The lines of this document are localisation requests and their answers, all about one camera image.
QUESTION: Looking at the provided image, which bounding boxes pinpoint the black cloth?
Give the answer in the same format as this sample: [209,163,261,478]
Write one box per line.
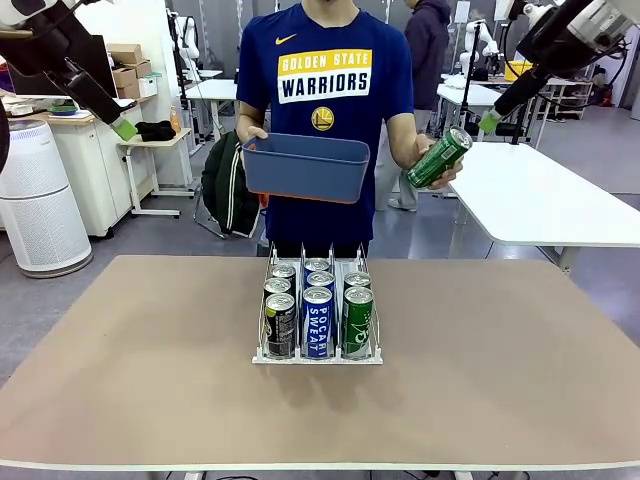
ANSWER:
[134,119,178,143]

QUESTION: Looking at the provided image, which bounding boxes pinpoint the person left forearm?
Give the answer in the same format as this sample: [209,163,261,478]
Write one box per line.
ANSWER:
[385,110,426,166]

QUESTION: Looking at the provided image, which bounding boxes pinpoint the metal folding chair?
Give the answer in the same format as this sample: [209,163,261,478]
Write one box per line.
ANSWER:
[192,189,226,240]

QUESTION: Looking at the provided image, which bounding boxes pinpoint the person in dark hoodie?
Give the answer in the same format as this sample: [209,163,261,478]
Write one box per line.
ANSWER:
[374,0,454,214]

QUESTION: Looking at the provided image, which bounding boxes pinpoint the person right forearm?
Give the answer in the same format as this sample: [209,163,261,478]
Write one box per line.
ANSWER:
[235,99,274,144]

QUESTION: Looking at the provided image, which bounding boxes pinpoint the blue bin orange handles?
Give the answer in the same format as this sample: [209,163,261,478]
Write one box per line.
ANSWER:
[241,132,371,205]

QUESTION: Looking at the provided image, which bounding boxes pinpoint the white desk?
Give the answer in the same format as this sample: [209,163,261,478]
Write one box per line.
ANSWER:
[182,78,240,146]
[437,83,501,141]

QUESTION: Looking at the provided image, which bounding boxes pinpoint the person in blue shirt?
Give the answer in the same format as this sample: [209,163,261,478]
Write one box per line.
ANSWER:
[234,0,416,259]

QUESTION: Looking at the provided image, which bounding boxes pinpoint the small wooden side table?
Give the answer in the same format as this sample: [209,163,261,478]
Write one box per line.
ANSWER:
[117,127,195,219]

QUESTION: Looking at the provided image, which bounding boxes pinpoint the large white table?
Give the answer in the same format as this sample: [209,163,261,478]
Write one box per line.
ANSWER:
[447,141,640,274]

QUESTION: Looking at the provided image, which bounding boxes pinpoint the white cabinet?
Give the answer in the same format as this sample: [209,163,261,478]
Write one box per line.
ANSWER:
[47,97,142,239]

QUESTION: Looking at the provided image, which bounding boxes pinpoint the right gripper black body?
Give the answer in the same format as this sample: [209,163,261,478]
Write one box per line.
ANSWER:
[516,19,607,80]

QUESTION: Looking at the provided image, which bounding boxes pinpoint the dark green striped jacket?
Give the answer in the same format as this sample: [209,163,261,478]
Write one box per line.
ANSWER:
[201,128,262,239]

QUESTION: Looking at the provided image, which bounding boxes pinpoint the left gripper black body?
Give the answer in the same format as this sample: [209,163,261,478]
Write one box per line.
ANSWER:
[0,9,94,76]

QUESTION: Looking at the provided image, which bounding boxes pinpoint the yellow plastic crate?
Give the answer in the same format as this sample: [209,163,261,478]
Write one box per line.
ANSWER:
[503,59,534,82]

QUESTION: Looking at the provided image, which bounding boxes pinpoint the white wire can rack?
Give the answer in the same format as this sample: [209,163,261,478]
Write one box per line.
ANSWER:
[250,241,386,366]

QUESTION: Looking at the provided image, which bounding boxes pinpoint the white air purifier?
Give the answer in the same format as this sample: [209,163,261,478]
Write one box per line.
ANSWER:
[0,118,94,279]

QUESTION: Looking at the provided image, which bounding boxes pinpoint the person left hand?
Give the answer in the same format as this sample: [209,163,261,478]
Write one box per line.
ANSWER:
[409,133,467,191]

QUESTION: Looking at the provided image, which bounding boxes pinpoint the black monitor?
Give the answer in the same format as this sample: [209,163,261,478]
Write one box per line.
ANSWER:
[82,33,119,99]

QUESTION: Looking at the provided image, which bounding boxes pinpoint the person right hand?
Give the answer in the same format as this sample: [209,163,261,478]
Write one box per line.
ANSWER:
[238,124,270,151]

